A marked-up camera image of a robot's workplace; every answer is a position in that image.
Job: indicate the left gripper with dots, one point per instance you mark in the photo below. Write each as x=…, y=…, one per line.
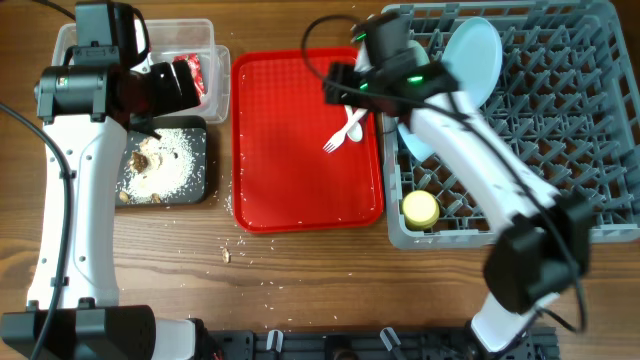
x=171, y=100

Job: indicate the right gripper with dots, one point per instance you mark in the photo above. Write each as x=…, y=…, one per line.
x=338, y=87

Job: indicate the red sauce packet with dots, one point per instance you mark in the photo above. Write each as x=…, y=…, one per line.
x=194, y=64

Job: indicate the white plastic spoon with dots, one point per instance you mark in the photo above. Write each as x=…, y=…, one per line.
x=355, y=132

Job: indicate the white plastic fork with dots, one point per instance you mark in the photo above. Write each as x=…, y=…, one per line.
x=338, y=138

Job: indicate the mint green bowl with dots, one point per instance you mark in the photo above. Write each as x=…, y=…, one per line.
x=419, y=52

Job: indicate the light blue bowl with food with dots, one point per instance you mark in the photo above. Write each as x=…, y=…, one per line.
x=418, y=149

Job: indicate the light blue plate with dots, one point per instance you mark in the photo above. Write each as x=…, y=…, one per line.
x=474, y=56

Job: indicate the yellow plastic cup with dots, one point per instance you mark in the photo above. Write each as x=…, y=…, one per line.
x=420, y=209

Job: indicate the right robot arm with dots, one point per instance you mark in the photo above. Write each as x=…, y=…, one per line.
x=544, y=243

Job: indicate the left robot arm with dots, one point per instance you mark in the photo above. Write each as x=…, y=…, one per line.
x=86, y=107

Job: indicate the food waste pile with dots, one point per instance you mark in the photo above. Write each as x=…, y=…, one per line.
x=159, y=169

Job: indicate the grey dishwasher rack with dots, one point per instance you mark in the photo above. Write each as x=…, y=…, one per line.
x=566, y=100

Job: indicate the clear plastic bin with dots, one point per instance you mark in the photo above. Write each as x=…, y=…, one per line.
x=171, y=38

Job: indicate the black plastic tray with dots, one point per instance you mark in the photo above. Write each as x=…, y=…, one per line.
x=196, y=127

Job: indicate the red serving tray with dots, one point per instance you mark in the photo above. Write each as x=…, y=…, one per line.
x=282, y=179

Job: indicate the food scrap on table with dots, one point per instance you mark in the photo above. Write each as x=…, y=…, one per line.
x=226, y=256

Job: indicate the black mounting rail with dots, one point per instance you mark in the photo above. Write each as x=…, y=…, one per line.
x=539, y=343

